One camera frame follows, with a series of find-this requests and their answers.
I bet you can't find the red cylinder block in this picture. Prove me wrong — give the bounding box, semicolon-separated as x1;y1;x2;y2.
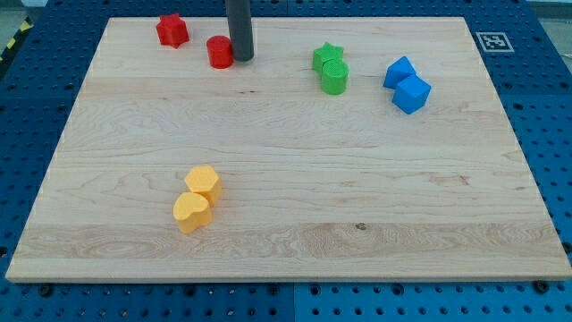
206;35;233;69

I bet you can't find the green star block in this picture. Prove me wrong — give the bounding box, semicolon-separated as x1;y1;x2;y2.
312;42;344;75

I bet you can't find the red star block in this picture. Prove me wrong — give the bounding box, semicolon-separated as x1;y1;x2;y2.
156;13;190;48

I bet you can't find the wooden board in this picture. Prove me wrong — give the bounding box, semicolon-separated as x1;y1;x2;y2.
6;17;571;284

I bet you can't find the yellow hexagon block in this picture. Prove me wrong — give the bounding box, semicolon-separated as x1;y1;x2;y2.
184;165;223;207

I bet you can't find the green cylinder block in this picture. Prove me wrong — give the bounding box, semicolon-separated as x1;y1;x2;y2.
321;59;349;95

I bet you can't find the yellow heart block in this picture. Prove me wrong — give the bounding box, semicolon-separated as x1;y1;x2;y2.
172;192;213;233

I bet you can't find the blue cube block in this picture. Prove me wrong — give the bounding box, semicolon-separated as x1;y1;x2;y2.
392;75;432;114

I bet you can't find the blue triangular block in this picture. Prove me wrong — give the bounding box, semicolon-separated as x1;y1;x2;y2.
383;56;416;89

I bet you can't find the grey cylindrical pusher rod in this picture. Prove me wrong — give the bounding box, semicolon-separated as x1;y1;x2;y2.
225;0;255;62

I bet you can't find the white fiducial marker tag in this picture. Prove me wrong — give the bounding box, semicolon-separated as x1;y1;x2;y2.
476;31;514;53

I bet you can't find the black yellow hazard tape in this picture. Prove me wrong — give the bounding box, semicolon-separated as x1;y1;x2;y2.
1;16;34;64

